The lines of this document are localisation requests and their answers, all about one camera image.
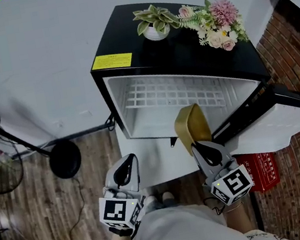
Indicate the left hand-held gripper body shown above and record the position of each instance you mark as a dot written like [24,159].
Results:
[117,211]

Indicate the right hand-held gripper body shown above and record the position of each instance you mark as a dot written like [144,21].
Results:
[233,185]

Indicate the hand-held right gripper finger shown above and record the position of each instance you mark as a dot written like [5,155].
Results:
[202,164]
[225,155]

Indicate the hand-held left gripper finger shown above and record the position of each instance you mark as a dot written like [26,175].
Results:
[111,178]
[136,179]

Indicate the yellow tray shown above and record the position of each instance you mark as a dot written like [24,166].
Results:
[197,125]

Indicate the black mini fridge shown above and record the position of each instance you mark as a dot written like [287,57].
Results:
[172,52]

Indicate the person's right forearm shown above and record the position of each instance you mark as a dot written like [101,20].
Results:
[238,220]

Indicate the white table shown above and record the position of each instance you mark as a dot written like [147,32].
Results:
[152,167]

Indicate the black wristband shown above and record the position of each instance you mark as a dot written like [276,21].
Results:
[121,232]

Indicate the person's left shoe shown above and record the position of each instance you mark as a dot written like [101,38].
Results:
[152,201]

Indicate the person's shoe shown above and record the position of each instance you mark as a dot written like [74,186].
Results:
[167,196]
[152,201]

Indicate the red crate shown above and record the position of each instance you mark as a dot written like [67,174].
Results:
[262,171]

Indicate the person's right shoe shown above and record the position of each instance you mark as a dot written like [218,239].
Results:
[167,196]

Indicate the white-lined appliance door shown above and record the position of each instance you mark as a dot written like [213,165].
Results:
[266,130]

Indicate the black standing fan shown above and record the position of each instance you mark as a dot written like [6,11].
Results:
[65,160]

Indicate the white cartoon print sleeve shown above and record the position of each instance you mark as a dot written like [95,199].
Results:
[267,238]

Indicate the person's grey clothing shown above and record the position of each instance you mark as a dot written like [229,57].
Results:
[185,236]

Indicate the yellow label sticker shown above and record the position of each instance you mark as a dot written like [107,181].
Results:
[112,61]

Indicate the pink artificial flower bouquet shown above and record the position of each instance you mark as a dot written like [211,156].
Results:
[224,17]

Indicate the small potted plant white pot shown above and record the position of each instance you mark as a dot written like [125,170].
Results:
[156,33]

